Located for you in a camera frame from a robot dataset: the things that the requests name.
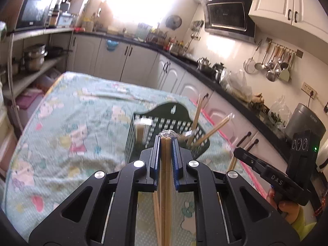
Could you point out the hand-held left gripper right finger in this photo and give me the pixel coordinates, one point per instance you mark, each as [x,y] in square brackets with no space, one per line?
[175,164]

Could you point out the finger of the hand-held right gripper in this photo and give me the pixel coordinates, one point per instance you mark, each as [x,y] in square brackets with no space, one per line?
[249,158]

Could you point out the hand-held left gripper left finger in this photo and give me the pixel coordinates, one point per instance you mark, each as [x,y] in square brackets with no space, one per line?
[155,158]

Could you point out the bamboo chopstick pair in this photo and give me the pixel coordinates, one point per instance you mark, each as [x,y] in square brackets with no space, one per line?
[232,164]
[166,158]

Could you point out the green plastic utensil holder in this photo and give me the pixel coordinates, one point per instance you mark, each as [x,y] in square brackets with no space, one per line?
[158,114]

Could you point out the group of chopsticks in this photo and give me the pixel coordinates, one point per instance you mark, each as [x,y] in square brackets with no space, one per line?
[196,112]

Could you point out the row of hanging cooking utensils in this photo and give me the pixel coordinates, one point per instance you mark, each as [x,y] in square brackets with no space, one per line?
[271,66]

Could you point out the small hanging utensils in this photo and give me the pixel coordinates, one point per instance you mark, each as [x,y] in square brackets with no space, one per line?
[197,30]

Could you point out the person's right hand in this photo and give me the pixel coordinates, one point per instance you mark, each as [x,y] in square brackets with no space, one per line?
[289,211]

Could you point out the clear plastic bag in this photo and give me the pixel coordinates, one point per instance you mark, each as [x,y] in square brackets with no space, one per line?
[237,85]
[280,112]

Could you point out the brown lumpy bundle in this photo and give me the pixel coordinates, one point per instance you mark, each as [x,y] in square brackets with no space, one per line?
[257,100]

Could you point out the grey kitchen appliance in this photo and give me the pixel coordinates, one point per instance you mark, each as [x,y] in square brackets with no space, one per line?
[302,117]

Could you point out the black countertop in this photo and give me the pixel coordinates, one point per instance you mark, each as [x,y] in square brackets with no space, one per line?
[230,89]

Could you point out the cartoon printed teal blanket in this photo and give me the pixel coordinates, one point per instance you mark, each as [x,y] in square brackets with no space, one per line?
[76,133]

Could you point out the steel kettles on counter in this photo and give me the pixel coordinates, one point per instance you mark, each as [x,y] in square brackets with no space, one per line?
[219,71]

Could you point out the steel pot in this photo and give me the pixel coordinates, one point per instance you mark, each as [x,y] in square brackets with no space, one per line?
[204,65]

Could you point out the blue plastic basin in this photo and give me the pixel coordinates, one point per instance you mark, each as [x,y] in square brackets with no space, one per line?
[112,46]

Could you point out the spice rack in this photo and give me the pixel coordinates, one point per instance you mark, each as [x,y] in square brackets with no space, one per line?
[156,38]

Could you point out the black range hood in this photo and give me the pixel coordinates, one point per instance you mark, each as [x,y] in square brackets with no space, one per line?
[225,18]

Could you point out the black frying pan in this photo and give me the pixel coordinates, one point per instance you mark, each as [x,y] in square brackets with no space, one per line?
[57,51]

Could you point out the metal shelf table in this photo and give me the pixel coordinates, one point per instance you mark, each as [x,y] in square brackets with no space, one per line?
[33,78]

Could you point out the stacked steel pots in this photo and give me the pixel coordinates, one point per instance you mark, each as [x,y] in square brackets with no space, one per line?
[34,59]

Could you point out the kitchen window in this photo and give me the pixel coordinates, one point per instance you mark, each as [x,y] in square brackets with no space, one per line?
[141,0]

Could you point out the grey storage box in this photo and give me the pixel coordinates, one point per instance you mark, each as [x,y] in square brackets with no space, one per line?
[66,20]

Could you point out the black microwave oven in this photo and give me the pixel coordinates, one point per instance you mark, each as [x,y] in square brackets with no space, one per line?
[33,7]

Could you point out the wall power socket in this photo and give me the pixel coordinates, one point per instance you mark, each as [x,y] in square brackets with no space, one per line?
[308,89]

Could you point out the wall utensil rail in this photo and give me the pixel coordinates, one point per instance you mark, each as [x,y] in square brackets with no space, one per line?
[284,47]

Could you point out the dark round wall fan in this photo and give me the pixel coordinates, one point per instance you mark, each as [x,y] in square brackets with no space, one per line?
[173,21]

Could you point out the white wall cabinet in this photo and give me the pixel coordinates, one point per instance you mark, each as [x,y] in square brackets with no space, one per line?
[281,2]

